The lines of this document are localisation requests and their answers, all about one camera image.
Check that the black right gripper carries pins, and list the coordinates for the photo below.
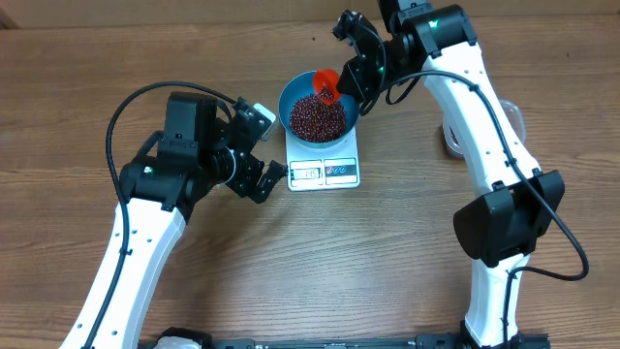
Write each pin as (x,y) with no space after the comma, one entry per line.
(358,74)

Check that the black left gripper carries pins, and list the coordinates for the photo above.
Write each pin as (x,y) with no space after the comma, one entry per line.
(252,167)

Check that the orange measuring scoop blue handle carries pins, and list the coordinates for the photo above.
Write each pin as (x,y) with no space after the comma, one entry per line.
(325,85)

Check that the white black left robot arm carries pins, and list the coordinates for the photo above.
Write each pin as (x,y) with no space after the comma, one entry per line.
(203,144)

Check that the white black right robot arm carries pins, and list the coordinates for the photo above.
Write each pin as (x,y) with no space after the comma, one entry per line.
(514,198)

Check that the blue plastic bowl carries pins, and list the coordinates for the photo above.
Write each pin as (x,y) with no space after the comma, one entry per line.
(301,86)

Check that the white digital kitchen scale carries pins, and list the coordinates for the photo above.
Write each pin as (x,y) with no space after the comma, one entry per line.
(316,169)

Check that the red adzuki beans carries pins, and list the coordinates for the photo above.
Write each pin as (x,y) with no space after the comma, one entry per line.
(313,120)

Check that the clear plastic bean container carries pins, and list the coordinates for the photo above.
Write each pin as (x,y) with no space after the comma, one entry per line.
(513,114)

